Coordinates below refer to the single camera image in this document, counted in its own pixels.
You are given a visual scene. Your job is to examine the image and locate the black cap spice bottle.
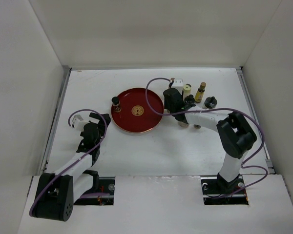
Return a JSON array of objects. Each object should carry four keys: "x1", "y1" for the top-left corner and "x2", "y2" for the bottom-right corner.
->
[
  {"x1": 111, "y1": 97, "x2": 122, "y2": 113},
  {"x1": 193, "y1": 124, "x2": 202, "y2": 130}
]

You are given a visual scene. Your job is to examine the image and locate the cream lid glass jar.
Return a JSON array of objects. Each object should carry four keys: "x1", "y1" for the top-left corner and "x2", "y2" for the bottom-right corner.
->
[{"x1": 182, "y1": 83, "x2": 191, "y2": 99}]

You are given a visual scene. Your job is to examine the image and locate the yellow label oil bottle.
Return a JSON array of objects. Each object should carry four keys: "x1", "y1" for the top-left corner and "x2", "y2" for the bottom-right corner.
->
[{"x1": 194, "y1": 82, "x2": 206, "y2": 103}]

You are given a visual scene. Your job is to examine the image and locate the black knob lid glass jar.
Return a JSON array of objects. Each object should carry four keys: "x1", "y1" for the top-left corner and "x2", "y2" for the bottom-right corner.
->
[
  {"x1": 184, "y1": 95, "x2": 196, "y2": 107},
  {"x1": 203, "y1": 97, "x2": 218, "y2": 109}
]

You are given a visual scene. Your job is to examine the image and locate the pink lid glass jar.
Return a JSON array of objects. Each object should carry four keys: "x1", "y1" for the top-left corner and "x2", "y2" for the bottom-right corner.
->
[{"x1": 178, "y1": 121, "x2": 189, "y2": 128}]

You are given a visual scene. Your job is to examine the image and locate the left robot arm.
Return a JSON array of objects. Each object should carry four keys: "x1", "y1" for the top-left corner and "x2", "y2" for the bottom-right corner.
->
[{"x1": 29, "y1": 110, "x2": 111, "y2": 221}]

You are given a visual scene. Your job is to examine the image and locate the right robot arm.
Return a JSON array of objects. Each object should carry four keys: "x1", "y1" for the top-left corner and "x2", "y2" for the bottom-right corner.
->
[{"x1": 163, "y1": 88, "x2": 257, "y2": 195}]

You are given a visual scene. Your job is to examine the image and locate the round red lacquer tray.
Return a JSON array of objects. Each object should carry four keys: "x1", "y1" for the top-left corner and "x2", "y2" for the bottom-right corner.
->
[{"x1": 111, "y1": 87, "x2": 164, "y2": 133}]

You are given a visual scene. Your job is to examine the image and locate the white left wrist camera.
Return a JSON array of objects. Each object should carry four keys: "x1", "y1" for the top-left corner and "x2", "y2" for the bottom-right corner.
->
[{"x1": 72, "y1": 115, "x2": 90, "y2": 132}]

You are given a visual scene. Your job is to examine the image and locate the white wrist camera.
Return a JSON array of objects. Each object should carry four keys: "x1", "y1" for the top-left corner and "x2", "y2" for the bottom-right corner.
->
[
  {"x1": 72, "y1": 115, "x2": 90, "y2": 132},
  {"x1": 168, "y1": 78, "x2": 184, "y2": 93}
]

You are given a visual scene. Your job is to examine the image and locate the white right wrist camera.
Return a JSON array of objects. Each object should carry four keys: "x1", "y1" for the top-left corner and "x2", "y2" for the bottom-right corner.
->
[{"x1": 168, "y1": 78, "x2": 184, "y2": 93}]

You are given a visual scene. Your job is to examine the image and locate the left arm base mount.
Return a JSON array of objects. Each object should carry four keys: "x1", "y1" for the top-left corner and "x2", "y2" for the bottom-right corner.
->
[{"x1": 74, "y1": 177, "x2": 116, "y2": 206}]

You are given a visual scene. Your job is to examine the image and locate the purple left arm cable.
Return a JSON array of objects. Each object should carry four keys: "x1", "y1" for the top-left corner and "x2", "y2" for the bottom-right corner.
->
[{"x1": 29, "y1": 109, "x2": 110, "y2": 217}]

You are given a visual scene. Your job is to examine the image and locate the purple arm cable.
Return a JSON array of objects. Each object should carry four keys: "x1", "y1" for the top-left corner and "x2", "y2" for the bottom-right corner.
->
[
  {"x1": 146, "y1": 77, "x2": 271, "y2": 200},
  {"x1": 29, "y1": 109, "x2": 110, "y2": 217}
]

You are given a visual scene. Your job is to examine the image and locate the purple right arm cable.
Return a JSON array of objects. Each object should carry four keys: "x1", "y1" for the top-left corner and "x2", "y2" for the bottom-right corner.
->
[{"x1": 146, "y1": 77, "x2": 271, "y2": 200}]

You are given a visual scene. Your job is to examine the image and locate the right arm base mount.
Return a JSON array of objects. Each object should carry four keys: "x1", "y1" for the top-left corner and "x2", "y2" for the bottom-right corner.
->
[{"x1": 201, "y1": 175, "x2": 249, "y2": 205}]

